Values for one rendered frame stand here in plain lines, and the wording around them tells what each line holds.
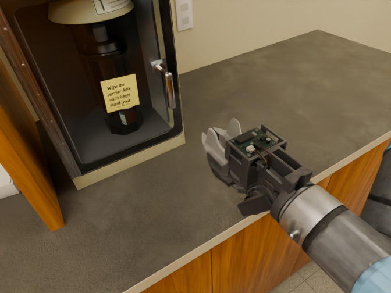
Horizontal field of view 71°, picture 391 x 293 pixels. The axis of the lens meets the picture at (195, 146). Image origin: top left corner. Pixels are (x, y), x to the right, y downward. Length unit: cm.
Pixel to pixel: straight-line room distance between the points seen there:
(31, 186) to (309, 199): 49
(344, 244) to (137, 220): 45
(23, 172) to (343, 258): 52
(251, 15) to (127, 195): 98
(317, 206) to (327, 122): 62
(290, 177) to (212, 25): 97
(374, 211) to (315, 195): 10
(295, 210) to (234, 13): 105
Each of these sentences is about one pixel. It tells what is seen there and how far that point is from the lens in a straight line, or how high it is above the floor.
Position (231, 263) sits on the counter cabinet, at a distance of 89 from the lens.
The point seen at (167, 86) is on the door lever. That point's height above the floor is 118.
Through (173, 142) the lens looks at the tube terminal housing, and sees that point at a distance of 79.
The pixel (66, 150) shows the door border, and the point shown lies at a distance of 67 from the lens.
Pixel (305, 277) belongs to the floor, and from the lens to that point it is 167.
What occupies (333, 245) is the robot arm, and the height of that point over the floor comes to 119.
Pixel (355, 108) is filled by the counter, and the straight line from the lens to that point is 106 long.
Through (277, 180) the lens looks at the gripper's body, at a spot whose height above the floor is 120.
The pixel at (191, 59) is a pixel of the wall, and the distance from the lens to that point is 124.
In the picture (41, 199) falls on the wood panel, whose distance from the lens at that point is 64.
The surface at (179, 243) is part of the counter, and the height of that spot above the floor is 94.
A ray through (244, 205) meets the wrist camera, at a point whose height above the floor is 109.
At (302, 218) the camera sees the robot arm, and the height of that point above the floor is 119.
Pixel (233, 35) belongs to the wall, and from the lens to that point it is 133.
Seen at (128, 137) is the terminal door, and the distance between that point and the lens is 70.
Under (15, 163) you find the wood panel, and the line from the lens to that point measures 58.
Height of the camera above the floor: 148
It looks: 42 degrees down
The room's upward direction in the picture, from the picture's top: 4 degrees counter-clockwise
